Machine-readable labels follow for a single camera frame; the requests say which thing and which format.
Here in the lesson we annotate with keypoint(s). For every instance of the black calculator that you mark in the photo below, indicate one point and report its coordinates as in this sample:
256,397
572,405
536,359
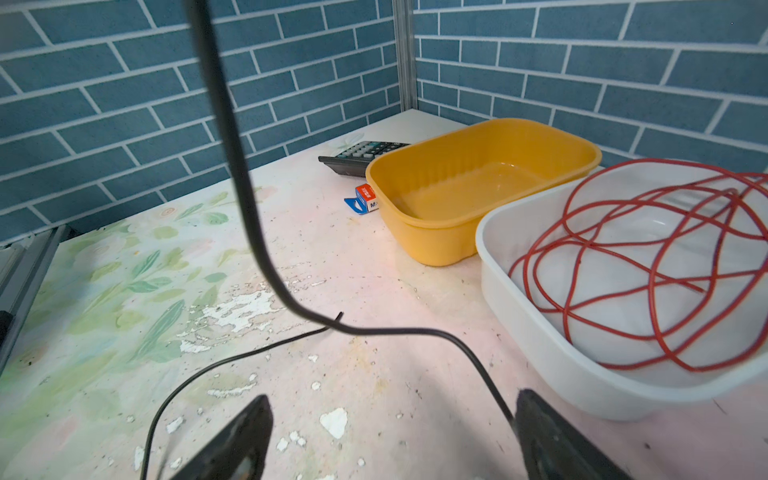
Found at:
354,160

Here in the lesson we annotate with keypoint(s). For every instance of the yellow plastic tub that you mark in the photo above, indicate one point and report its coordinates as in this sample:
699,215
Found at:
433,194

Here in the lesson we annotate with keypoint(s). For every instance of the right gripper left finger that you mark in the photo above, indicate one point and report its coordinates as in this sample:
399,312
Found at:
239,450

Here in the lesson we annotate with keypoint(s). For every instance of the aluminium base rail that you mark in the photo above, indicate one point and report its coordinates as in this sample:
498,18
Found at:
24,265

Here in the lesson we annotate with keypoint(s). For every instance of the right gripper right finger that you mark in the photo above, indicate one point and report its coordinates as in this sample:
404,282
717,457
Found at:
553,449

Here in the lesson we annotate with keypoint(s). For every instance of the white plastic tub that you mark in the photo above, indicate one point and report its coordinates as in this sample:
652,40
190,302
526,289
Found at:
641,287

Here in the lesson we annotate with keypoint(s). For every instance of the pencil box blue white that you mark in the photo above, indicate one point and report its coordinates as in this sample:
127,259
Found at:
365,200

